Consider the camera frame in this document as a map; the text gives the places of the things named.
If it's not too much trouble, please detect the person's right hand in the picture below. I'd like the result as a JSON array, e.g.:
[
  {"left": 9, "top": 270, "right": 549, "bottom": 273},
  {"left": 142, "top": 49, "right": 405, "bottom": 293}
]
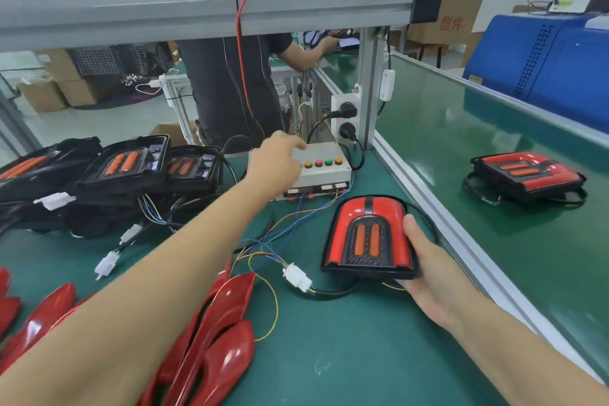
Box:
[{"left": 398, "top": 213, "right": 477, "bottom": 331}]

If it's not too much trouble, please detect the person's left hand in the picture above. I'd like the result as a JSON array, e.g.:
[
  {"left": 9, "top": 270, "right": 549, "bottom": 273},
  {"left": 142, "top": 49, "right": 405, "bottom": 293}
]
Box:
[{"left": 244, "top": 131, "right": 308, "bottom": 200}]

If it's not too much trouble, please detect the black tail light assembly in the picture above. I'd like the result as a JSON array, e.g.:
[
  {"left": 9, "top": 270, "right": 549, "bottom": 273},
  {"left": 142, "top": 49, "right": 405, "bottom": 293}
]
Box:
[
  {"left": 303, "top": 194, "right": 441, "bottom": 299},
  {"left": 464, "top": 150, "right": 588, "bottom": 207}
]

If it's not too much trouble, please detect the coloured wire harness with connector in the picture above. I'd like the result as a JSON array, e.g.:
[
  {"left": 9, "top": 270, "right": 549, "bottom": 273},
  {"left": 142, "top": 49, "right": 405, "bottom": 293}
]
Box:
[{"left": 228, "top": 187, "right": 353, "bottom": 345}]

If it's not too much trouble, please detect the pile of black lamp housings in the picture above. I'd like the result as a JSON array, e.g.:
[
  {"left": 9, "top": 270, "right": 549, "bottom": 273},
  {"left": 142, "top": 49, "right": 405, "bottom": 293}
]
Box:
[{"left": 0, "top": 134, "right": 225, "bottom": 278}]

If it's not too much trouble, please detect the person's left forearm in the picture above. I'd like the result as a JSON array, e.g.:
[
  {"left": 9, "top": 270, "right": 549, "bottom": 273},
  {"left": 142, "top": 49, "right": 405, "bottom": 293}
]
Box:
[{"left": 0, "top": 182, "right": 277, "bottom": 406}]

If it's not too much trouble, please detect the person's right forearm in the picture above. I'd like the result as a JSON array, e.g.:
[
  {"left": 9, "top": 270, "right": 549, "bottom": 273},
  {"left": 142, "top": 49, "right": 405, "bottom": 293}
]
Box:
[{"left": 442, "top": 291, "right": 609, "bottom": 406}]

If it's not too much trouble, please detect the beige test button box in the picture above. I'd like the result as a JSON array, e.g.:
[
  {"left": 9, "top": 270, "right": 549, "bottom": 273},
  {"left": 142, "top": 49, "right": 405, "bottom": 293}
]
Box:
[{"left": 284, "top": 141, "right": 353, "bottom": 200}]

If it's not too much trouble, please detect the white power strip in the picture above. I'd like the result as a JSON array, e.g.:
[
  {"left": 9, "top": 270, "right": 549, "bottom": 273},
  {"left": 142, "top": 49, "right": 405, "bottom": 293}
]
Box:
[{"left": 328, "top": 87, "right": 363, "bottom": 145}]

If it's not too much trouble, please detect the low open cardboard carton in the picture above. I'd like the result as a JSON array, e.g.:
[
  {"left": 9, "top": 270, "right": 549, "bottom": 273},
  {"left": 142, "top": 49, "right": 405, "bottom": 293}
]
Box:
[{"left": 150, "top": 122, "right": 192, "bottom": 147}]

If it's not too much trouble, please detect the white metal stand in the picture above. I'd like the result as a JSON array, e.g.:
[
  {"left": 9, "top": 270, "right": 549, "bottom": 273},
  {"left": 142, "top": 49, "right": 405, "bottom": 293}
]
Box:
[{"left": 157, "top": 72, "right": 196, "bottom": 145}]

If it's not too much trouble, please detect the pile of red lens covers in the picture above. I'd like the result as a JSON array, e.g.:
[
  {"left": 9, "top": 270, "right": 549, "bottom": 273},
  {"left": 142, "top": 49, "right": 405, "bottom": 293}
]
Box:
[{"left": 0, "top": 263, "right": 256, "bottom": 406}]

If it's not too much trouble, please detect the black mesh basket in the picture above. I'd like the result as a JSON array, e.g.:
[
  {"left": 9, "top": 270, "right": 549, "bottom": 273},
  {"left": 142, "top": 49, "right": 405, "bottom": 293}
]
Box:
[{"left": 67, "top": 44, "right": 173, "bottom": 79}]

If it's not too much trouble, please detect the large cardboard box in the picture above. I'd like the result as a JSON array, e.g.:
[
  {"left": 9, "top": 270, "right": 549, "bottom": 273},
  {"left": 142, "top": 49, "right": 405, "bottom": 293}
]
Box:
[{"left": 38, "top": 47, "right": 106, "bottom": 107}]

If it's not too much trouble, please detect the blue plastic crate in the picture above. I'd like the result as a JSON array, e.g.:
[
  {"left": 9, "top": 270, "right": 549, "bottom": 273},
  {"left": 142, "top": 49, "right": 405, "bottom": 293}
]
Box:
[{"left": 463, "top": 13, "right": 609, "bottom": 131}]

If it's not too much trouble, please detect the small cardboard box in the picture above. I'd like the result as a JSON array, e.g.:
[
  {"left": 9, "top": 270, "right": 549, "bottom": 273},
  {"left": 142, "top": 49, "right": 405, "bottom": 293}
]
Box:
[{"left": 17, "top": 77, "right": 68, "bottom": 114}]

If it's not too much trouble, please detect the red power cable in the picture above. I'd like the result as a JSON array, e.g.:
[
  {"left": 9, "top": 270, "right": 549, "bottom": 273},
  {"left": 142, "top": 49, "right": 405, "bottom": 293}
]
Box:
[{"left": 233, "top": 0, "right": 268, "bottom": 145}]

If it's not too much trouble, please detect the white switch box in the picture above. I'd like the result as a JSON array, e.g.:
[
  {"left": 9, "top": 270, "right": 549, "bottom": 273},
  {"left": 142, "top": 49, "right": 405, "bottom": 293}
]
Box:
[{"left": 379, "top": 68, "right": 397, "bottom": 102}]

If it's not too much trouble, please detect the aluminium workstation frame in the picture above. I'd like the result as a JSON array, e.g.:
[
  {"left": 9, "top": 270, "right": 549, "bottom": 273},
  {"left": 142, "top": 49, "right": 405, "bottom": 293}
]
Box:
[{"left": 0, "top": 0, "right": 449, "bottom": 150}]

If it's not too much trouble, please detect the black power cable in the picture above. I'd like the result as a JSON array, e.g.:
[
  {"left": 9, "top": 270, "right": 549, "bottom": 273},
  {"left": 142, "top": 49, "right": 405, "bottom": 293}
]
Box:
[{"left": 221, "top": 0, "right": 251, "bottom": 136}]

